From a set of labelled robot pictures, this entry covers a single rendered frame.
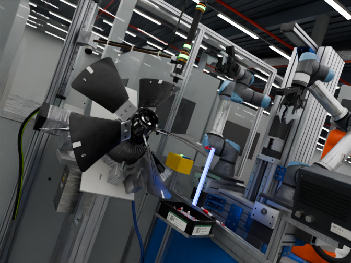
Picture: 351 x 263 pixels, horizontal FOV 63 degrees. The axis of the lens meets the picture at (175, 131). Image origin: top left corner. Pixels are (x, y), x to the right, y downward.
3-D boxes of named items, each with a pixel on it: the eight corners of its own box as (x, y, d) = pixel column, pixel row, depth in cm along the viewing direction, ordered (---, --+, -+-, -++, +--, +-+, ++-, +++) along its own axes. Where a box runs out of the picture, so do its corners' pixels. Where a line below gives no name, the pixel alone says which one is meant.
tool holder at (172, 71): (163, 72, 136) (170, 53, 136) (170, 77, 142) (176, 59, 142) (179, 76, 132) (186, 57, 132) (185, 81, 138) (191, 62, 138)
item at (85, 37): (74, 42, 162) (79, 27, 162) (82, 47, 169) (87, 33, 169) (87, 45, 158) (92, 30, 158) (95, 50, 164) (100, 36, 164)
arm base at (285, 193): (281, 198, 171) (287, 182, 171) (305, 208, 159) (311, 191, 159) (268, 194, 161) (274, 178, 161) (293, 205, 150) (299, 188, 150)
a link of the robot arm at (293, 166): (294, 185, 167) (302, 163, 167) (310, 191, 154) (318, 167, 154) (277, 179, 165) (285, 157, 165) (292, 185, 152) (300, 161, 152)
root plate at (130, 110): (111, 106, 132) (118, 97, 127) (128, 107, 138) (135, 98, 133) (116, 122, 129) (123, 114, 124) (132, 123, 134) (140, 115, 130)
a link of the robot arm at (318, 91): (351, 122, 172) (300, 64, 161) (367, 122, 161) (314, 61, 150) (339, 136, 171) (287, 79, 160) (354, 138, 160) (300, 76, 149)
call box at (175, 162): (163, 166, 184) (168, 151, 185) (176, 169, 189) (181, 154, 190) (175, 174, 171) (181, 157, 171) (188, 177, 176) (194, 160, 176)
